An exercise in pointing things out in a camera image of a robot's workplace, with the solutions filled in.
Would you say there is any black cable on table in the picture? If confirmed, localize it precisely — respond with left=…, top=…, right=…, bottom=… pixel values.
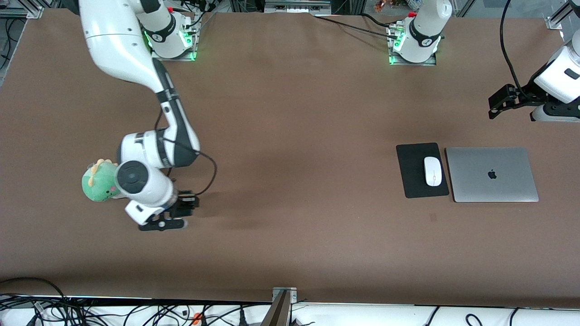
left=312, top=14, right=401, bottom=39

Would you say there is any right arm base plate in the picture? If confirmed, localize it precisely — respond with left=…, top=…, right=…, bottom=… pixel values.
left=149, top=13, right=201, bottom=62

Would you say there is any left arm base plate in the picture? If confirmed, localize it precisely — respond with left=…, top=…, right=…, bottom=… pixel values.
left=386, top=20, right=438, bottom=67

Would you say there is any black looping floor cable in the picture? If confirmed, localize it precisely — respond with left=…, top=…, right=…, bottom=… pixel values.
left=0, top=277, right=73, bottom=326

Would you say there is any silver closed laptop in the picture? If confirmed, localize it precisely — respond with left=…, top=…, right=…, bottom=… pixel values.
left=445, top=147, right=540, bottom=203

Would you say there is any white computer mouse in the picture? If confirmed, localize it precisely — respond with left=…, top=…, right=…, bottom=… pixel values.
left=424, top=156, right=443, bottom=187

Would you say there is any green dinosaur plush toy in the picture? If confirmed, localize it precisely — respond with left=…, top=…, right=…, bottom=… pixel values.
left=82, top=158, right=121, bottom=202

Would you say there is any aluminium corner frame profile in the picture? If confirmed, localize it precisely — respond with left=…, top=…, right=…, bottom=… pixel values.
left=546, top=0, right=580, bottom=30

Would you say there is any black mouse pad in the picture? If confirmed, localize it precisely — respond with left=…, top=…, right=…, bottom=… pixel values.
left=396, top=143, right=450, bottom=199

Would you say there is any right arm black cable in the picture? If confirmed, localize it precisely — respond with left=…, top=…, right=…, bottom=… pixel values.
left=154, top=109, right=218, bottom=196

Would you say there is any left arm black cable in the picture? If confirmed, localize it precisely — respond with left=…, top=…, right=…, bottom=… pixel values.
left=499, top=0, right=528, bottom=98

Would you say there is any aluminium table edge bracket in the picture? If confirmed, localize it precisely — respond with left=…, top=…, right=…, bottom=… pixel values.
left=261, top=287, right=298, bottom=326

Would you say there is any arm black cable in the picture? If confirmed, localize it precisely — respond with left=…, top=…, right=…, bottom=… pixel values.
left=499, top=0, right=528, bottom=98
left=154, top=109, right=218, bottom=196

